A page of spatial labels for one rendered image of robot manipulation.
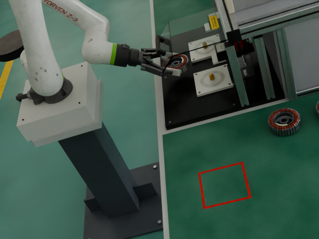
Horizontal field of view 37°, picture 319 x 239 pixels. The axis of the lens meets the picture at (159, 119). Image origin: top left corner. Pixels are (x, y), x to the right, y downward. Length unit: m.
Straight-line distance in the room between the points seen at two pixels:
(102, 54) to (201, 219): 0.80
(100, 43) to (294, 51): 0.77
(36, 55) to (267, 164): 0.93
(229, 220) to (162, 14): 1.42
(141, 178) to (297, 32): 1.44
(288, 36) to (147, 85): 1.91
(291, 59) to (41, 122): 1.07
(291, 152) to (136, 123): 1.68
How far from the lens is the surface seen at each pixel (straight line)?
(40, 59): 1.83
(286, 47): 1.68
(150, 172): 2.78
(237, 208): 1.53
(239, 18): 1.66
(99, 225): 2.68
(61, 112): 2.06
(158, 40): 1.79
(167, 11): 2.62
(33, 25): 1.77
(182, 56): 2.04
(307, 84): 1.82
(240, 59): 1.96
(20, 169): 3.34
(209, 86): 1.94
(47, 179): 3.14
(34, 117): 2.11
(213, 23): 1.77
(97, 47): 1.94
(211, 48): 2.15
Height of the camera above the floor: 1.97
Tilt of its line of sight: 39 degrees down
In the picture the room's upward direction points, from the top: 24 degrees counter-clockwise
